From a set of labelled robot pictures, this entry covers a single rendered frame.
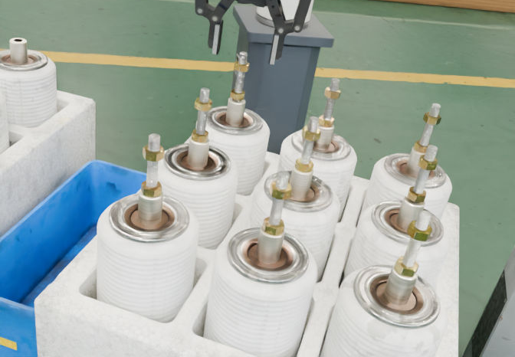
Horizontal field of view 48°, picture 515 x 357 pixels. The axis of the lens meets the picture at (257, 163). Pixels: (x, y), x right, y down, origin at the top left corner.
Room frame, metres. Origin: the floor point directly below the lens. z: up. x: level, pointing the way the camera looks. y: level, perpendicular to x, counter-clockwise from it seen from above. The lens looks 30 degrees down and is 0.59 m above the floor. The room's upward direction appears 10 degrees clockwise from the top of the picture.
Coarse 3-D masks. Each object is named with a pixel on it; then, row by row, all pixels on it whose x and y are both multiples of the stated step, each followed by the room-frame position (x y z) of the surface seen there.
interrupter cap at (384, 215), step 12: (384, 204) 0.53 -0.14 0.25; (396, 204) 0.54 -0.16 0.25; (372, 216) 0.50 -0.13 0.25; (384, 216) 0.51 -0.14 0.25; (396, 216) 0.52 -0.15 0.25; (432, 216) 0.52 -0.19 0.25; (384, 228) 0.48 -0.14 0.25; (396, 228) 0.49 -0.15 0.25; (432, 228) 0.50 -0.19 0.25; (396, 240) 0.47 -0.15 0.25; (408, 240) 0.47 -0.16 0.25; (432, 240) 0.48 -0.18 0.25
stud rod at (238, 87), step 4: (240, 52) 0.67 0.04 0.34; (244, 52) 0.68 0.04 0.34; (240, 56) 0.67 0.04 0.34; (244, 56) 0.67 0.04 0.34; (240, 60) 0.67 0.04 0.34; (244, 60) 0.67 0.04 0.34; (240, 72) 0.67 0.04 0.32; (244, 72) 0.67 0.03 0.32; (240, 76) 0.67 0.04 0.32; (236, 80) 0.67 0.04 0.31; (240, 80) 0.67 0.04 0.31; (236, 84) 0.67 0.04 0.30; (240, 84) 0.67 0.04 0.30; (236, 88) 0.67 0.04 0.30; (240, 88) 0.67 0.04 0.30; (236, 92) 0.67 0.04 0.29; (240, 92) 0.67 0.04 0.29; (236, 100) 0.67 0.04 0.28; (240, 100) 0.67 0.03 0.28
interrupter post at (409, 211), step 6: (408, 198) 0.51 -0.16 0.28; (402, 204) 0.50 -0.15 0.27; (408, 204) 0.50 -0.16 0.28; (414, 204) 0.50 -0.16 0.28; (420, 204) 0.50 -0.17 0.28; (402, 210) 0.50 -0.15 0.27; (408, 210) 0.50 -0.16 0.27; (414, 210) 0.49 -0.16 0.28; (420, 210) 0.50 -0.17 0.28; (402, 216) 0.50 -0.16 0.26; (408, 216) 0.50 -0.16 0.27; (414, 216) 0.49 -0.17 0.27; (396, 222) 0.50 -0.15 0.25; (402, 222) 0.50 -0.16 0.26; (408, 222) 0.49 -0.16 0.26
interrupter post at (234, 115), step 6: (228, 102) 0.67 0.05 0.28; (234, 102) 0.67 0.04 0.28; (240, 102) 0.67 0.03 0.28; (228, 108) 0.67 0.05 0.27; (234, 108) 0.66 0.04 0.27; (240, 108) 0.66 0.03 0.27; (228, 114) 0.67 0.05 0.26; (234, 114) 0.66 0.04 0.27; (240, 114) 0.66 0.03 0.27; (228, 120) 0.66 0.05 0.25; (234, 120) 0.66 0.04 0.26; (240, 120) 0.67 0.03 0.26
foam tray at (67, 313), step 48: (96, 240) 0.48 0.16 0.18; (336, 240) 0.55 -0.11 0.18; (48, 288) 0.40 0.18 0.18; (96, 288) 0.44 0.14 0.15; (192, 288) 0.48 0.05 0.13; (336, 288) 0.47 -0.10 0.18; (48, 336) 0.38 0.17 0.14; (96, 336) 0.37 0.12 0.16; (144, 336) 0.36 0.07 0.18; (192, 336) 0.37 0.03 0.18
